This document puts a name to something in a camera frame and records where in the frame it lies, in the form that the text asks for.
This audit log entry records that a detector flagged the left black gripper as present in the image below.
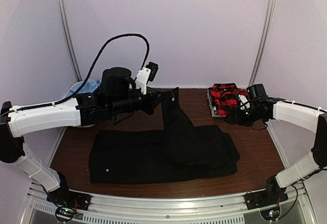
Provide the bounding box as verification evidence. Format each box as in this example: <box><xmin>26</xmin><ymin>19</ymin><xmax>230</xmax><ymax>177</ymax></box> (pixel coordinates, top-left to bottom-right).
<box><xmin>108</xmin><ymin>86</ymin><xmax>167</xmax><ymax>116</ymax></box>

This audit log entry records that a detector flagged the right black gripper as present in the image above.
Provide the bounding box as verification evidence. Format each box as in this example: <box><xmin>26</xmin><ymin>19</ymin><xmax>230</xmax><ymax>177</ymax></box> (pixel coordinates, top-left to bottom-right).
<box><xmin>224</xmin><ymin>105</ymin><xmax>265</xmax><ymax>126</ymax></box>

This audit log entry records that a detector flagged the red black plaid shirt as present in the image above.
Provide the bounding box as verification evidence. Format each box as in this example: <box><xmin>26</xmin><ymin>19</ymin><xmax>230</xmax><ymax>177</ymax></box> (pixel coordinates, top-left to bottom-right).
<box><xmin>208</xmin><ymin>83</ymin><xmax>249</xmax><ymax>115</ymax></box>

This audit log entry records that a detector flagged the black long sleeve shirt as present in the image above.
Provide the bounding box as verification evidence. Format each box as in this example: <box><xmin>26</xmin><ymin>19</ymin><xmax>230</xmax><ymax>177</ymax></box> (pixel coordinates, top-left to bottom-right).
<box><xmin>88</xmin><ymin>88</ymin><xmax>240</xmax><ymax>185</ymax></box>

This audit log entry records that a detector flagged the white plastic basin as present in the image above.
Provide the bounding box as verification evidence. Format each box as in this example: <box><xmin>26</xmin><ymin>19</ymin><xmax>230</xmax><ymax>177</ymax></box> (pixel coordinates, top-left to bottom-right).
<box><xmin>66</xmin><ymin>80</ymin><xmax>98</xmax><ymax>128</ymax></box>

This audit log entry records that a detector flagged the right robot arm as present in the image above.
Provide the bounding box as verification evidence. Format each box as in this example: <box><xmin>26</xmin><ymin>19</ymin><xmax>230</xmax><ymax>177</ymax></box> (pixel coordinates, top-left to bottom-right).
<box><xmin>226</xmin><ymin>83</ymin><xmax>326</xmax><ymax>205</ymax></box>

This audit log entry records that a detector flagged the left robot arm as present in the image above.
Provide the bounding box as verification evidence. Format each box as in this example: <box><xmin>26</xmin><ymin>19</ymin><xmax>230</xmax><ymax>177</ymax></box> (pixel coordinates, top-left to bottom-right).
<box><xmin>1</xmin><ymin>62</ymin><xmax>160</xmax><ymax>206</ymax></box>

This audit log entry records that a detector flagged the light blue shirt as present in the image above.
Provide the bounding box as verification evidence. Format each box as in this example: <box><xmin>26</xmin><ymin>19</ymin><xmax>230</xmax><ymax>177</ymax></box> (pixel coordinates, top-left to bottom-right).
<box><xmin>70</xmin><ymin>79</ymin><xmax>103</xmax><ymax>96</ymax></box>

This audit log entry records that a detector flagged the right circuit board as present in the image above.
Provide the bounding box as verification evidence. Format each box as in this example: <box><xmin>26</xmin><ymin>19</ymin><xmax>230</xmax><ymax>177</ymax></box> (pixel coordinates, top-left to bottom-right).
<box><xmin>260</xmin><ymin>208</ymin><xmax>281</xmax><ymax>221</ymax></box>

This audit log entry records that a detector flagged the circuit board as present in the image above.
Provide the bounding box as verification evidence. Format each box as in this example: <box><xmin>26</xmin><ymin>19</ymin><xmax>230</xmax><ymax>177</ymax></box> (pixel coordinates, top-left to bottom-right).
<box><xmin>260</xmin><ymin>208</ymin><xmax>281</xmax><ymax>221</ymax></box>
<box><xmin>55</xmin><ymin>207</ymin><xmax>77</xmax><ymax>222</ymax></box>

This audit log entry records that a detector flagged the left circuit board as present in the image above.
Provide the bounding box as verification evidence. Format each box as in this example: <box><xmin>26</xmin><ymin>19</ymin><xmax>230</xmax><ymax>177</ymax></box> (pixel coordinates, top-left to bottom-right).
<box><xmin>55</xmin><ymin>207</ymin><xmax>77</xmax><ymax>222</ymax></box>

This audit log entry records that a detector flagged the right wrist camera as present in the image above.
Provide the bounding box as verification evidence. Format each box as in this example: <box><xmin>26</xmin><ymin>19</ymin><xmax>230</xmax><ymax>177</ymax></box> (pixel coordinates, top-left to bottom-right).
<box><xmin>238</xmin><ymin>94</ymin><xmax>250</xmax><ymax>110</ymax></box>

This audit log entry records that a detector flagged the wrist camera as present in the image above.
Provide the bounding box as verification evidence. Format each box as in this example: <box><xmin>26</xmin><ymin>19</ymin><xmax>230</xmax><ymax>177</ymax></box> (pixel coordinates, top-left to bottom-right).
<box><xmin>135</xmin><ymin>62</ymin><xmax>158</xmax><ymax>95</ymax></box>
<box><xmin>238</xmin><ymin>94</ymin><xmax>250</xmax><ymax>110</ymax></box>

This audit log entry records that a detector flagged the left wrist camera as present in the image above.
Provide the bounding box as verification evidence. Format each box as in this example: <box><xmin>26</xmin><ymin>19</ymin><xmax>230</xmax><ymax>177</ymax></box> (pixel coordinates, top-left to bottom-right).
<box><xmin>135</xmin><ymin>62</ymin><xmax>158</xmax><ymax>95</ymax></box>

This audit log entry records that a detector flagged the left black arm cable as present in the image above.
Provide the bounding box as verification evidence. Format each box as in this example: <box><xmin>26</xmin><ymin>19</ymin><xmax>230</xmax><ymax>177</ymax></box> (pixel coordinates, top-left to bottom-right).
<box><xmin>0</xmin><ymin>33</ymin><xmax>151</xmax><ymax>117</ymax></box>

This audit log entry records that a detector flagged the right aluminium frame post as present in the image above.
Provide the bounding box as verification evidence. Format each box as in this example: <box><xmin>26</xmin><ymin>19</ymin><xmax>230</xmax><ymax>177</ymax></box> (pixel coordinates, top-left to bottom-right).
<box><xmin>248</xmin><ymin>0</ymin><xmax>277</xmax><ymax>86</ymax></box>

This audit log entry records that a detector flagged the aluminium frame post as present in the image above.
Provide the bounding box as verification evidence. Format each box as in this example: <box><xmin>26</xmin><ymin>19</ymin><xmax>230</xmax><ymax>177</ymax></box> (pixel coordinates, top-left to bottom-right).
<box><xmin>57</xmin><ymin>0</ymin><xmax>82</xmax><ymax>81</ymax></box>
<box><xmin>248</xmin><ymin>0</ymin><xmax>277</xmax><ymax>86</ymax></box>

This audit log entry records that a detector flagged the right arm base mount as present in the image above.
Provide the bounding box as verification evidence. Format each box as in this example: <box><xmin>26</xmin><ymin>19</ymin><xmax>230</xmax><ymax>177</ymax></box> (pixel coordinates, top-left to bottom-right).
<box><xmin>244</xmin><ymin>176</ymin><xmax>288</xmax><ymax>210</ymax></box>

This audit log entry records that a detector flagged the front aluminium rail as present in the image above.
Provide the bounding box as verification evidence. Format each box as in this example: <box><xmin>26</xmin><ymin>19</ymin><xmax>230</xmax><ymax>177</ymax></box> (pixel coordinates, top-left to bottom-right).
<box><xmin>18</xmin><ymin>182</ymin><xmax>318</xmax><ymax>223</ymax></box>

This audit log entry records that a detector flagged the left aluminium frame post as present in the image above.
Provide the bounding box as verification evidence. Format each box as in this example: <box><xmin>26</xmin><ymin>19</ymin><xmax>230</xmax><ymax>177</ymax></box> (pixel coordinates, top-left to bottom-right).
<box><xmin>57</xmin><ymin>0</ymin><xmax>82</xmax><ymax>81</ymax></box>

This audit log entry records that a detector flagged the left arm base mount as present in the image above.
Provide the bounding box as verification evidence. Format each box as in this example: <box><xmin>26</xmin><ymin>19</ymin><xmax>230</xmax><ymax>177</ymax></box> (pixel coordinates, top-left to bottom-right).
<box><xmin>46</xmin><ymin>172</ymin><xmax>91</xmax><ymax>211</ymax></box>

